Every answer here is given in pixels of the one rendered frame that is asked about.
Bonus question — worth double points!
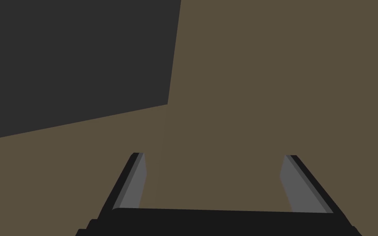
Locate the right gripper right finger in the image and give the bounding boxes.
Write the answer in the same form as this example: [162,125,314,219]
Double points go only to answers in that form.
[279,154,344,216]

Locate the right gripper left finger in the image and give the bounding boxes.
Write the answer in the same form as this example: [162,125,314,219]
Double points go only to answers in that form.
[98,152,148,220]

